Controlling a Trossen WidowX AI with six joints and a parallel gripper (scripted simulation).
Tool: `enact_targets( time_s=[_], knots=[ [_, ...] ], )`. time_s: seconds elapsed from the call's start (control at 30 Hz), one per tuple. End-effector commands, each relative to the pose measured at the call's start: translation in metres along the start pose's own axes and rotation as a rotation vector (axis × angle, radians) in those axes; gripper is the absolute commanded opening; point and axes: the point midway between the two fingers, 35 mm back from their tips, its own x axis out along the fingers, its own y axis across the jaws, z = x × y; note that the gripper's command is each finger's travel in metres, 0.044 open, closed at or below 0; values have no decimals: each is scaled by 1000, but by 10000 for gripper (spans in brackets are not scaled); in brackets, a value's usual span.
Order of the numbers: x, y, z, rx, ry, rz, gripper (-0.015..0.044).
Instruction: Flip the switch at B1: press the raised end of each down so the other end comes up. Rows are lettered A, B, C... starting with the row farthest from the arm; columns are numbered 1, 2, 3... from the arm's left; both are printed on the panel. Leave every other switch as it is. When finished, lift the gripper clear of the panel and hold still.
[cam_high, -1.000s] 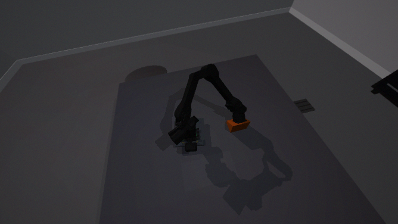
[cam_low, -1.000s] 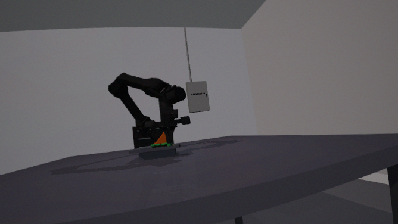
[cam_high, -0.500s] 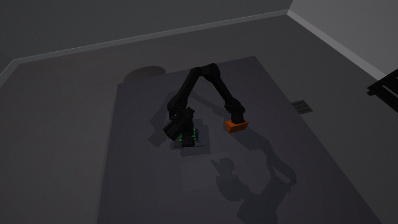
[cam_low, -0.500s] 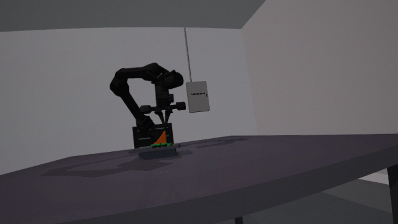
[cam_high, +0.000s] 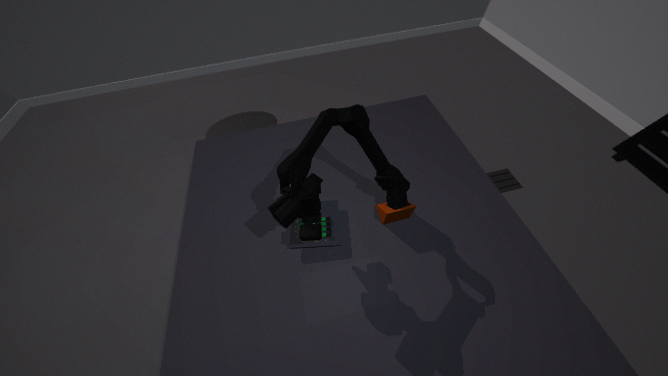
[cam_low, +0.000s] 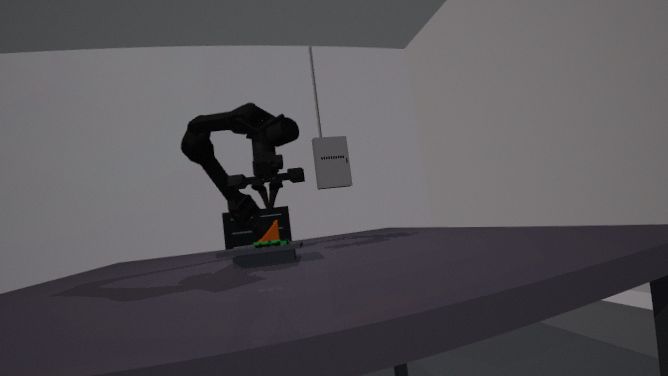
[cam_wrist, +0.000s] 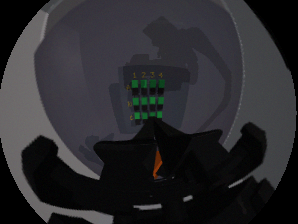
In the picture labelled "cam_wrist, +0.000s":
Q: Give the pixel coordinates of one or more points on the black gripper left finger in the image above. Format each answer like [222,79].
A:
[142,149]

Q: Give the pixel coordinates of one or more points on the dark grey switch panel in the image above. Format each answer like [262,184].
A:
[153,90]

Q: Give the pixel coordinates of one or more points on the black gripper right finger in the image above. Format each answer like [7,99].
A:
[175,145]

